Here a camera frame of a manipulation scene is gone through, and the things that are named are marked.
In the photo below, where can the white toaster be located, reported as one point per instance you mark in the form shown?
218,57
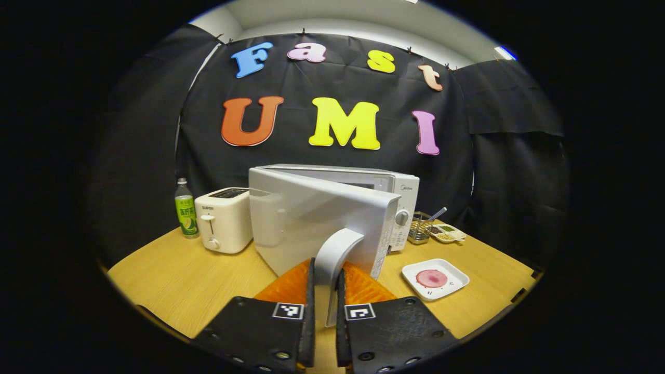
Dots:
223,223

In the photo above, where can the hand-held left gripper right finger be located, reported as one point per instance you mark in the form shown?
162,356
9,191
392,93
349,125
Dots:
341,332

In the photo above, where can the metal spoon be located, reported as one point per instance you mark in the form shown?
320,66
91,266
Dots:
438,213

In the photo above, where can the white divided bean dish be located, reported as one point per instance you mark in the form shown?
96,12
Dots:
448,235

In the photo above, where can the pink ham slice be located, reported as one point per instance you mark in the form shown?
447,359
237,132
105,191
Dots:
431,278

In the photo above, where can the row of black cloth clips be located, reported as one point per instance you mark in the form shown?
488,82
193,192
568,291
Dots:
303,32

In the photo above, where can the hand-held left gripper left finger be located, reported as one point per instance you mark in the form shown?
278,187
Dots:
310,324

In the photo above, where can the small ceiling light panel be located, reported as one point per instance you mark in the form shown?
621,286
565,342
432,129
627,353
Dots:
504,52

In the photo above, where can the white microwave oven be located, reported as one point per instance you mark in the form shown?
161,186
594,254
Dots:
322,218

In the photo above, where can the green label drink bottle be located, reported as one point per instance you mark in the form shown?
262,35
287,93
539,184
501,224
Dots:
186,213

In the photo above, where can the white square plate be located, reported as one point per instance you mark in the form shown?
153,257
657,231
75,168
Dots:
415,284

